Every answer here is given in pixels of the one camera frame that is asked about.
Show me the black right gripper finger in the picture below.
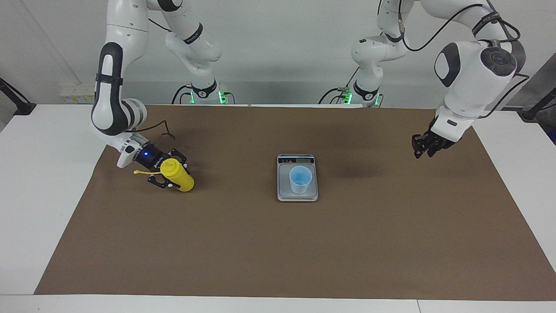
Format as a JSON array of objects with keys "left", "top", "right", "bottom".
[
  {"left": 169, "top": 148, "right": 189, "bottom": 169},
  {"left": 147, "top": 173, "right": 180, "bottom": 190}
]

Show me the yellow squeeze bottle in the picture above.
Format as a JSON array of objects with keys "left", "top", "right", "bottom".
[{"left": 133, "top": 158, "right": 195, "bottom": 193}]

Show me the light blue plastic cup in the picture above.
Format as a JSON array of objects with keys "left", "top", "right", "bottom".
[{"left": 288, "top": 165, "right": 313, "bottom": 195}]

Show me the silver digital kitchen scale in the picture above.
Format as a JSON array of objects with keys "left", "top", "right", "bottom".
[{"left": 276, "top": 153, "right": 319, "bottom": 203}]

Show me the black clamp stand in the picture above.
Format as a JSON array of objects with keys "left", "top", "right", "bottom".
[
  {"left": 520, "top": 86, "right": 556, "bottom": 122},
  {"left": 0, "top": 77, "right": 37, "bottom": 116}
]

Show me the grey angled panel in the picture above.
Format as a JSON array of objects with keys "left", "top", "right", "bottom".
[{"left": 505, "top": 56, "right": 556, "bottom": 110}]

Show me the brown table mat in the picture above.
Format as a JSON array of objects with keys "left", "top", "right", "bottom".
[{"left": 34, "top": 104, "right": 556, "bottom": 302}]

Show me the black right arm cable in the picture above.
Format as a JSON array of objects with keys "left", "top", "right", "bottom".
[{"left": 128, "top": 120, "right": 176, "bottom": 142}]

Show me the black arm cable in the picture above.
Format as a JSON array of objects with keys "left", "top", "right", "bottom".
[
  {"left": 128, "top": 120, "right": 176, "bottom": 142},
  {"left": 398, "top": 0, "right": 530, "bottom": 120}
]

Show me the black right base cable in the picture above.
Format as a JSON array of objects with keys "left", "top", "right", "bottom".
[{"left": 171, "top": 84, "right": 194, "bottom": 105}]

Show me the black base cable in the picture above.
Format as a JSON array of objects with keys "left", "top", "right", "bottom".
[
  {"left": 171, "top": 84, "right": 194, "bottom": 105},
  {"left": 318, "top": 69, "right": 361, "bottom": 105}
]

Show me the black left base cable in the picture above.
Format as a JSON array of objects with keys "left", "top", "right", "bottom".
[{"left": 318, "top": 69, "right": 361, "bottom": 105}]

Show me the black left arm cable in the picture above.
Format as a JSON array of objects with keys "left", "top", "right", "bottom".
[{"left": 398, "top": 0, "right": 530, "bottom": 120}]

